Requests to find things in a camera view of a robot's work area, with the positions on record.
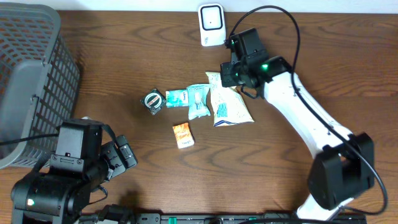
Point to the orange snack packet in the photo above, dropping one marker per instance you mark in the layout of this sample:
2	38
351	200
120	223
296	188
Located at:
183	135

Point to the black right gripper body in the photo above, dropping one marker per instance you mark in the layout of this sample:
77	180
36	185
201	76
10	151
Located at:
229	71

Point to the dark grey plastic basket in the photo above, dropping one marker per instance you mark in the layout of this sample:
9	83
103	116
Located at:
39	82

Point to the white yellow chip bag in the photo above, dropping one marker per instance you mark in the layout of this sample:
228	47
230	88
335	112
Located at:
228	105

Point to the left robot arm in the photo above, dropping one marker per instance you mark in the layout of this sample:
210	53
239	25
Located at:
59	186

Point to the white barcode scanner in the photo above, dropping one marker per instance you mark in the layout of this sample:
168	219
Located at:
212	24

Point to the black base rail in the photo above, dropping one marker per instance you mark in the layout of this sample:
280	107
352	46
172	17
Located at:
155	218

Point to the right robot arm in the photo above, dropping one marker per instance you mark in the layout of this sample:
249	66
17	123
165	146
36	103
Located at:
341	160

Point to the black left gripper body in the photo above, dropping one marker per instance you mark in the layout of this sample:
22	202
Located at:
123	152

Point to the teal white snack packet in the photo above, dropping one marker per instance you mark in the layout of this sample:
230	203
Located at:
197	95

